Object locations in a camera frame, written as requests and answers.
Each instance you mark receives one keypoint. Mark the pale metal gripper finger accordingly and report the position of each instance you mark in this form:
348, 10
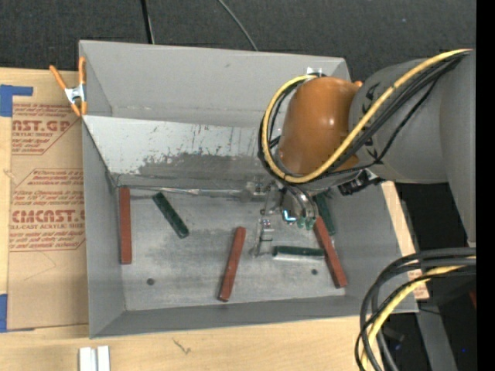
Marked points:
256, 187
264, 236

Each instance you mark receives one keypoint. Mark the dark green flat block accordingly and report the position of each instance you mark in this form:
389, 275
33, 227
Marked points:
171, 215
325, 214
297, 251

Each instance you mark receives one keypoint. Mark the red-brown flat block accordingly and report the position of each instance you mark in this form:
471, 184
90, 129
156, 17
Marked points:
331, 254
233, 264
125, 226

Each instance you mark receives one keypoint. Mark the grey metal bin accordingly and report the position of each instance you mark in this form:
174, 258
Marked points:
185, 261

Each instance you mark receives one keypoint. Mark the brown cardboard board, red print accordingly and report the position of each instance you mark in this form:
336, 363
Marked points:
42, 191

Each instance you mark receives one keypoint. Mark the black cylinder on white bracket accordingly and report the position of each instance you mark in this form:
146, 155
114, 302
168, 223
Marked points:
352, 187

